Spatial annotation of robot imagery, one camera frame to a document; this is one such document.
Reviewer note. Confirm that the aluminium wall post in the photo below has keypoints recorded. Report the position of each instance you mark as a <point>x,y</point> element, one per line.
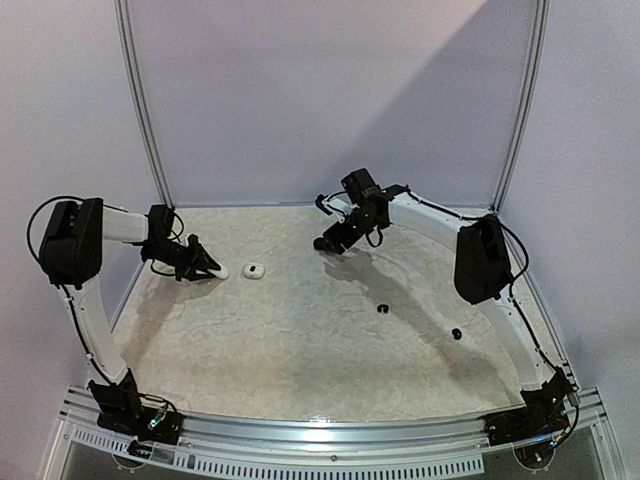
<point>140,102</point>
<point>526,96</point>

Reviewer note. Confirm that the right aluminium wall post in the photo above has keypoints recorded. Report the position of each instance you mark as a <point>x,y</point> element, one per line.
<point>526,96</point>

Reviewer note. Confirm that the white stem earbud charging case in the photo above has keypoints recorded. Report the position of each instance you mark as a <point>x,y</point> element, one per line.
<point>253,271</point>

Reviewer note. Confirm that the white oval earbud charging case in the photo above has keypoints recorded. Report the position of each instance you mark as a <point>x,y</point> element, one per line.
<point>221,273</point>

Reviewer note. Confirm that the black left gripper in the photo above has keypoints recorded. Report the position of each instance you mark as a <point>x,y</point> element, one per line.
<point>197,258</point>

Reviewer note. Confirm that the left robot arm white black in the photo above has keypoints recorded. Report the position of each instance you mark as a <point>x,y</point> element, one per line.
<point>71,256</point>

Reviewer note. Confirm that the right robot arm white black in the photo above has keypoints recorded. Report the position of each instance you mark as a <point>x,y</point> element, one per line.
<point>482,276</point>

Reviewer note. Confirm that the black earbud charging case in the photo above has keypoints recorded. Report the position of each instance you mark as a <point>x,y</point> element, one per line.
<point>320,244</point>

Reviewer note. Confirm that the left aluminium wall post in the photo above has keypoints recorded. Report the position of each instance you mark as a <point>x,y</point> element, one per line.
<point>140,102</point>

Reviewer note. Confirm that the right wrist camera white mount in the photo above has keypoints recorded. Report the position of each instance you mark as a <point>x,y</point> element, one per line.
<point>324,204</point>

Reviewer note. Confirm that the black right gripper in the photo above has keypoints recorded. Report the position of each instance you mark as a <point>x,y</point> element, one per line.
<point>341,233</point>

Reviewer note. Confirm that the aluminium front rail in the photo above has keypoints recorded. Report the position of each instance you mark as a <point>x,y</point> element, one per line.
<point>220,447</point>

